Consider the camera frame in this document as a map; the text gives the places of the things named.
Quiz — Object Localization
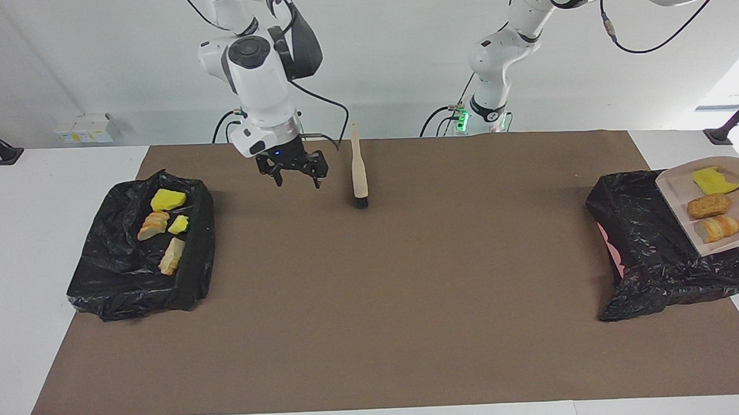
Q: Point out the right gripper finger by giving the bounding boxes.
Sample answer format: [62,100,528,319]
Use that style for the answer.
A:
[306,150,330,190]
[257,158,284,188]

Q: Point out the beige hand brush black bristles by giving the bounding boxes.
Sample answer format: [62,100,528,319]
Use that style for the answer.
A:
[350,122,370,210]

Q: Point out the striped orange croissant piece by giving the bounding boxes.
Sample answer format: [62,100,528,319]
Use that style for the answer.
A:
[157,236,188,277]
[137,210,171,242]
[694,214,739,244]

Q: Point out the beige plastic dustpan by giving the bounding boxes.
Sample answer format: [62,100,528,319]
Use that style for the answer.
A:
[654,156,739,260]

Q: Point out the brown peanut shaped toy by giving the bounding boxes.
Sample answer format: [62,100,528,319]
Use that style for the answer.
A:
[687,192,733,220]

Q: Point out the black bag lined trash bin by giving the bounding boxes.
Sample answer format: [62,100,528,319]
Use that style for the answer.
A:
[585,166,739,323]
[61,168,219,323]

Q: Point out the white box yellow labels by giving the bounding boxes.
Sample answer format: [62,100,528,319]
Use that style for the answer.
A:
[54,112,122,145]

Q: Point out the brown table mat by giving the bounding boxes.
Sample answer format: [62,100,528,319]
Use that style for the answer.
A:
[19,125,739,415]

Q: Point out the pink plastic basket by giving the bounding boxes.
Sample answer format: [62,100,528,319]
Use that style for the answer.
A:
[596,222,626,280]

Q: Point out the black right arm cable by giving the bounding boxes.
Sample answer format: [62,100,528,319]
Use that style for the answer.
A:
[181,0,351,156]

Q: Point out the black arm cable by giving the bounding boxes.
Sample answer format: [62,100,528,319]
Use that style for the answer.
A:
[181,0,351,156]
[599,0,739,56]

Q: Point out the black base power cable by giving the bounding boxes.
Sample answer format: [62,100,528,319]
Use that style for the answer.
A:
[211,109,245,144]
[419,72,479,137]

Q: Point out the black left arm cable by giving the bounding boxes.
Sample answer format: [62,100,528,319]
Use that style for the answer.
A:
[599,0,739,56]

